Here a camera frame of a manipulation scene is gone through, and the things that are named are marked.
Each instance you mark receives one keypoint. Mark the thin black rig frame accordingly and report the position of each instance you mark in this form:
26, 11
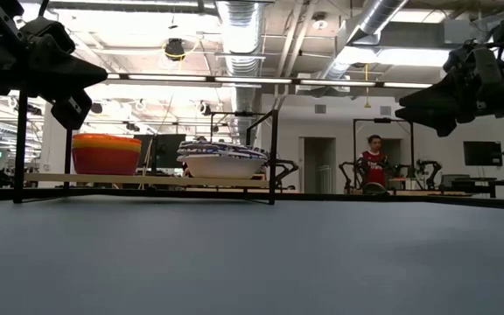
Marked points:
234, 114

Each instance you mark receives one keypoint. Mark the black wall monitor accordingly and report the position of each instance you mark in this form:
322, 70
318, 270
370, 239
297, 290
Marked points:
482, 153

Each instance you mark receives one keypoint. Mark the background robot table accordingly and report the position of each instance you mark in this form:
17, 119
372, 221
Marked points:
462, 184

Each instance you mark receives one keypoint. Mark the wooden shelf with black frame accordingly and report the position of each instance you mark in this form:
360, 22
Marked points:
147, 179

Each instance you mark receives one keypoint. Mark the red plastic bowl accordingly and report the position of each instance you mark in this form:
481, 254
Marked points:
105, 137

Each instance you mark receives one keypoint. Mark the long light bar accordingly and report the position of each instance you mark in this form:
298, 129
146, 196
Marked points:
252, 80

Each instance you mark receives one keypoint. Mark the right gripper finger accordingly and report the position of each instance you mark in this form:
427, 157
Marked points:
436, 98
440, 119

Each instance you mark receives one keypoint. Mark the black background robot arm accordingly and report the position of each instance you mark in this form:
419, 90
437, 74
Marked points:
287, 168
429, 168
348, 172

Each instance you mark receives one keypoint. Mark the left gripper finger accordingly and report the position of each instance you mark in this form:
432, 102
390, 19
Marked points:
73, 111
68, 74

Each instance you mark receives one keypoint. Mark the person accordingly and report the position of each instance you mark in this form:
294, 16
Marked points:
374, 164

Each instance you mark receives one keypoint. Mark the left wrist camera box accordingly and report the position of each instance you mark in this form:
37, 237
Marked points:
48, 35

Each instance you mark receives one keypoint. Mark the black desk monitor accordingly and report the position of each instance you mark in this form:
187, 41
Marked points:
164, 151

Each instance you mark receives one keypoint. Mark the black ceiling dome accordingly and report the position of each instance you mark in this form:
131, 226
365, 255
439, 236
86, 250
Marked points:
174, 49

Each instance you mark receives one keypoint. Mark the ribbed silver air duct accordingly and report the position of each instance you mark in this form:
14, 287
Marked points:
241, 35

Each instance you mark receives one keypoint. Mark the black rig frame with camera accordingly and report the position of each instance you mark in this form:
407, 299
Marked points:
382, 120

